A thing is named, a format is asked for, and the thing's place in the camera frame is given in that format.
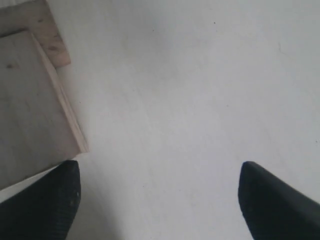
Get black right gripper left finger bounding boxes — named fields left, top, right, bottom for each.
left=0, top=160, right=81, bottom=240

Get second largest wooden cube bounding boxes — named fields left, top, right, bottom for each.
left=0, top=31, right=89, bottom=189

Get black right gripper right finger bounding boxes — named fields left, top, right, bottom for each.
left=238, top=161, right=320, bottom=240

